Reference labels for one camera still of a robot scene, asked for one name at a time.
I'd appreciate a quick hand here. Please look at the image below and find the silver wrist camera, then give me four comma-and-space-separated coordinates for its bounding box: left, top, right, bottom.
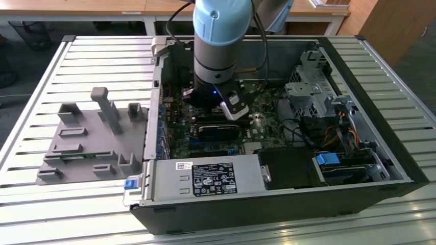
220, 90, 251, 121

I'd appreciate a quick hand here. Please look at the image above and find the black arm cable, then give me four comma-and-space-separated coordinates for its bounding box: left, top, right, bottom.
166, 2, 196, 48
251, 10, 271, 86

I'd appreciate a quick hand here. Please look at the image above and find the wooden cabinet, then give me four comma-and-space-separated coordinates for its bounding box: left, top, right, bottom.
336, 0, 436, 67

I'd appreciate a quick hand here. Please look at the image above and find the black disk drive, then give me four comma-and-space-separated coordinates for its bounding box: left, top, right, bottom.
320, 163, 375, 186

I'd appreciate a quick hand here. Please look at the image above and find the orange yellow wire bundle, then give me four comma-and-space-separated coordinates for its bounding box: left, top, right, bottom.
322, 127, 362, 149

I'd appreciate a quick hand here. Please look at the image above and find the grey parts rack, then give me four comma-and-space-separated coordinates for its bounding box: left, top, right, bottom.
35, 86, 151, 186

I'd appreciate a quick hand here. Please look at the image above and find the black plastic shroud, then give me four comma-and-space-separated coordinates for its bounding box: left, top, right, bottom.
258, 148, 324, 191

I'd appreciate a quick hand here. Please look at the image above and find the green RAM stick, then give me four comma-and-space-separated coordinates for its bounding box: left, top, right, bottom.
59, 152, 112, 161

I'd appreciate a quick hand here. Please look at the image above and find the silver power supply unit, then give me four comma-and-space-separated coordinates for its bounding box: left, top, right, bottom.
150, 154, 267, 201

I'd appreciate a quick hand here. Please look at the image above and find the graphics card with fan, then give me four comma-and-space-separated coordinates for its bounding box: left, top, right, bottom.
196, 122, 243, 142

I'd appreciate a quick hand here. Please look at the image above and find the silver drive cage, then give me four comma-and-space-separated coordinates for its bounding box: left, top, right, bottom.
284, 50, 359, 120

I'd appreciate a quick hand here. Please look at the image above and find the blue disk carrier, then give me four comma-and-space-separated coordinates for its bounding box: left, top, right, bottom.
315, 152, 342, 168

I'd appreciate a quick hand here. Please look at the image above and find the green motherboard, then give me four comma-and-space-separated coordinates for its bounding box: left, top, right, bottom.
160, 79, 298, 159

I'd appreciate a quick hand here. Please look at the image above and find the black PC case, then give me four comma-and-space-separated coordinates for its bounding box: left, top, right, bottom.
130, 35, 430, 235

